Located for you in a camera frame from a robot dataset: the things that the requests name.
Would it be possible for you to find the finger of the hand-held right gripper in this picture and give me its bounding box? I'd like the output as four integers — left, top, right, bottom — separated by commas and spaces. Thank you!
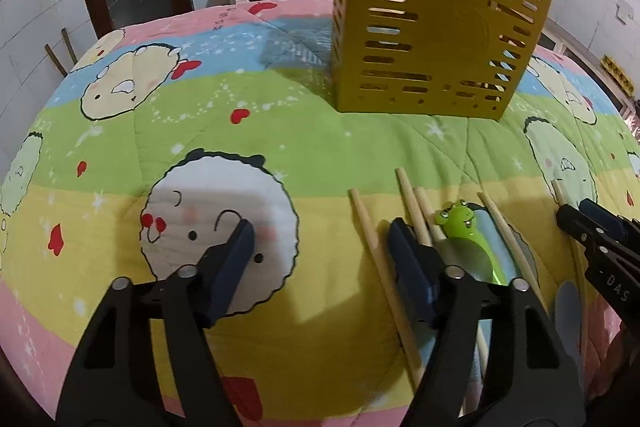
556, 204, 640, 323
580, 199, 640, 258

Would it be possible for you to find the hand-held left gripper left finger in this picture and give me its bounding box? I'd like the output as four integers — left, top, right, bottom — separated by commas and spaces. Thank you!
55, 219, 258, 427

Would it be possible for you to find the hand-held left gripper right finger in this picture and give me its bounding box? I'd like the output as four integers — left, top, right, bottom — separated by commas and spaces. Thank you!
387, 217, 587, 427

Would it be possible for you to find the yellow egg carton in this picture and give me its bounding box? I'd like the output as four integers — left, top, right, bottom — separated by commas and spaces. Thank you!
602, 54, 636, 96

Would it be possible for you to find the gold perforated utensil holder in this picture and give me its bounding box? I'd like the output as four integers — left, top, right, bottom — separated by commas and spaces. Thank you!
330, 0, 555, 122

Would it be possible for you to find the cartoon printed blanket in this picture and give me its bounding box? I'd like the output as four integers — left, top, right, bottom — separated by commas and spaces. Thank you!
0, 0, 640, 427

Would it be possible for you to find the wooden stick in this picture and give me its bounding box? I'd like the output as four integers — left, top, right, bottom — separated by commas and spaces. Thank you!
45, 46, 68, 78
61, 27, 79, 65

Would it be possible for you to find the green frog spoon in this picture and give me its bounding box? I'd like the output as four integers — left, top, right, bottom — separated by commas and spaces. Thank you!
432, 199, 508, 285

